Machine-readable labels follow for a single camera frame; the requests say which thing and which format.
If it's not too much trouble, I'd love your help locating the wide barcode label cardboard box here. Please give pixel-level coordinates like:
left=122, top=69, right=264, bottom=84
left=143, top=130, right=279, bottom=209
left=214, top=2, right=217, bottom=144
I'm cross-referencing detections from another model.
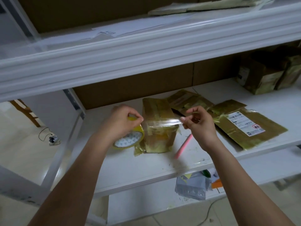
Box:
left=134, top=97, right=183, bottom=156

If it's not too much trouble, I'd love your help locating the person's right forearm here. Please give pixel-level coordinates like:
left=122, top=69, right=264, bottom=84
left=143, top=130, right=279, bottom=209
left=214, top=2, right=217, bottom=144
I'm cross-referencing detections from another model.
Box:
left=206, top=140, right=295, bottom=226

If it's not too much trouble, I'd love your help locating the person's left hand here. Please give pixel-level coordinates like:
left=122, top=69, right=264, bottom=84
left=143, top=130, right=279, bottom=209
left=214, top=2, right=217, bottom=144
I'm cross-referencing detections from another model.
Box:
left=96, top=105, right=145, bottom=145

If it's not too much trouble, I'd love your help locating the person's right hand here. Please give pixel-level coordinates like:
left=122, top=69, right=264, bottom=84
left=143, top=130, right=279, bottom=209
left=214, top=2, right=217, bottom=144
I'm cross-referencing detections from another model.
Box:
left=179, top=105, right=221, bottom=153

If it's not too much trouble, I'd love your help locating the orange plastic object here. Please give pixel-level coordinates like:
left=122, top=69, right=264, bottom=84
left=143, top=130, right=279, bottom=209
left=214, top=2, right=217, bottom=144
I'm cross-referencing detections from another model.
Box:
left=210, top=178, right=224, bottom=190

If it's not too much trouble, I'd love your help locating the person's left forearm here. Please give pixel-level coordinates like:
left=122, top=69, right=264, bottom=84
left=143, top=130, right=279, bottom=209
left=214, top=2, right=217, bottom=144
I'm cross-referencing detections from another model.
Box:
left=27, top=134, right=112, bottom=226

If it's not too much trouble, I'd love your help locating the small taped carton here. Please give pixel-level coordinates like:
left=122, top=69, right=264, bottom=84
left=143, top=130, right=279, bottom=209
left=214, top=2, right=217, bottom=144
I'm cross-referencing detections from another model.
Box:
left=166, top=89, right=215, bottom=117

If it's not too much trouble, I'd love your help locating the white metal shelf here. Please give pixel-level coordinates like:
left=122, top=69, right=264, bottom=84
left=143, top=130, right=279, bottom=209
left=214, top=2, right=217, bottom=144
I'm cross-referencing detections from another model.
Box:
left=0, top=0, right=301, bottom=226

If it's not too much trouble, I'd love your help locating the package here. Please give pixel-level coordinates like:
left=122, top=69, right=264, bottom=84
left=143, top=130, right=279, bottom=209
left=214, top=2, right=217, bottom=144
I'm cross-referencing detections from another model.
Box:
left=148, top=0, right=277, bottom=17

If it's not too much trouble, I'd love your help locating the large plain cardboard box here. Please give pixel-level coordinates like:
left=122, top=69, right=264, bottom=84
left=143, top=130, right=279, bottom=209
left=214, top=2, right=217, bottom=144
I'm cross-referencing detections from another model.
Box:
left=275, top=45, right=301, bottom=90

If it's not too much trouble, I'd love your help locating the stack of cardboard boxes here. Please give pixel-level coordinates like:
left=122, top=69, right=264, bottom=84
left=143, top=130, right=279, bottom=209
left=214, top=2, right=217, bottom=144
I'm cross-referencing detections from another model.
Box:
left=209, top=99, right=288, bottom=151

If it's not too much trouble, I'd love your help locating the white power strip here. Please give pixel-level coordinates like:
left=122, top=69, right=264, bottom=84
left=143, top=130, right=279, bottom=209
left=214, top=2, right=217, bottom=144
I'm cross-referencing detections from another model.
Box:
left=48, top=134, right=61, bottom=146

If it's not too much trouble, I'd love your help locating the yellow tape roll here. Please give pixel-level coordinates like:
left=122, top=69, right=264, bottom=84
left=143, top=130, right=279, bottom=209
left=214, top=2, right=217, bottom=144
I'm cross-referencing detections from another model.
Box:
left=112, top=116, right=145, bottom=150

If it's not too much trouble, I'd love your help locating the pink utility knife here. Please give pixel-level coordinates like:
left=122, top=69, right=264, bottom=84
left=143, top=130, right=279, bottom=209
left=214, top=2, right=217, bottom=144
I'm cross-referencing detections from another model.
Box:
left=174, top=133, right=194, bottom=160

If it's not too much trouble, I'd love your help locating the wooden chair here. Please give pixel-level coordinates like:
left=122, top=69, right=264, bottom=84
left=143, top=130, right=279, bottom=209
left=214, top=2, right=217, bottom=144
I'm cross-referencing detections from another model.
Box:
left=9, top=100, right=42, bottom=128

